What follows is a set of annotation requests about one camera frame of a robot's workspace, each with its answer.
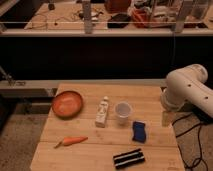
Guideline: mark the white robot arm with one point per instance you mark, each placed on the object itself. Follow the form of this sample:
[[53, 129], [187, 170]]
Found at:
[[188, 84]]

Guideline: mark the white tube bottle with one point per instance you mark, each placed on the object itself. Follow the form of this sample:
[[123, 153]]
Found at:
[[102, 112]]

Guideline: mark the orange wooden bowl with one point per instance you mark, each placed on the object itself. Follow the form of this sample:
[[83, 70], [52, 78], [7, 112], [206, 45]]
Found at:
[[67, 104]]

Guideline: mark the blue sponge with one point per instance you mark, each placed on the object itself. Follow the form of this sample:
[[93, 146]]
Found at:
[[139, 133]]

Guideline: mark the black bowl on shelf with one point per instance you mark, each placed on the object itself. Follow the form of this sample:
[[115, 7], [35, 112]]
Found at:
[[119, 20]]

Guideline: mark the black white striped block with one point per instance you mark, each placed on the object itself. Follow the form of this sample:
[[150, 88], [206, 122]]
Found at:
[[128, 158]]

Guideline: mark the red container on shelf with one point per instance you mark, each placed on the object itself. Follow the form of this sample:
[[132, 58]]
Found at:
[[141, 18]]

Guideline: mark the grey metal post left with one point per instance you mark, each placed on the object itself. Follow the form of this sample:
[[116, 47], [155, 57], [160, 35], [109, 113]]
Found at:
[[86, 6]]

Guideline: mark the grey metal post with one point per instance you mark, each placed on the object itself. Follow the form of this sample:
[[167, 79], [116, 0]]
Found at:
[[86, 6], [183, 12]]

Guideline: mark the grey metal post right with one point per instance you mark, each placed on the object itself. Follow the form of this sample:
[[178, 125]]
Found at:
[[183, 12]]

